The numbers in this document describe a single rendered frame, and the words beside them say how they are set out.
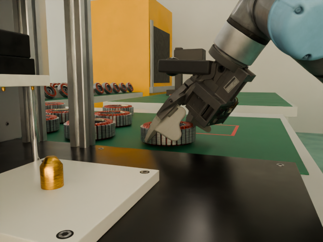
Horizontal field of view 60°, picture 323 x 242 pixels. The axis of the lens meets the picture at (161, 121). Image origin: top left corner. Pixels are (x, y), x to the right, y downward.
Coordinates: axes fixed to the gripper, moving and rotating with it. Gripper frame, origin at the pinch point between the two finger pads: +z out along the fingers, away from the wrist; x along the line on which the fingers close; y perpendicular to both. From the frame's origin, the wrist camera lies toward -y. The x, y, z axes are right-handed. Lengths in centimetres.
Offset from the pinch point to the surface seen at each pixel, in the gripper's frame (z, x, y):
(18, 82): -14.3, -33.5, 2.3
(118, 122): 12.8, 6.1, -16.8
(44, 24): 135, 169, -339
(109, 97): 97, 122, -127
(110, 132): 7.2, -5.0, -8.8
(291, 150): -11.6, 9.2, 18.7
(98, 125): 6.0, -7.8, -10.3
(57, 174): -9.5, -31.9, 9.2
